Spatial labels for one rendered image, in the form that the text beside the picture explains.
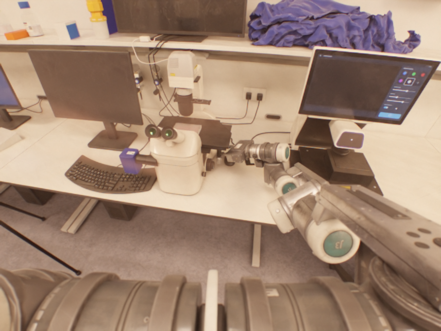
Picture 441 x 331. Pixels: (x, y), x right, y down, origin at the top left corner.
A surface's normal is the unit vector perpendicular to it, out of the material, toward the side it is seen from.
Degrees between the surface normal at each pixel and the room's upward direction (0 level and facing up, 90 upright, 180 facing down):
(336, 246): 61
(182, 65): 73
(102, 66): 86
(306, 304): 23
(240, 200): 0
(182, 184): 91
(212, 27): 86
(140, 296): 31
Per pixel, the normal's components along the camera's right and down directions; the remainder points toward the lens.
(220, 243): 0.02, -0.75
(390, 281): 0.02, -0.98
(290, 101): -0.16, 0.65
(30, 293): 0.57, -0.82
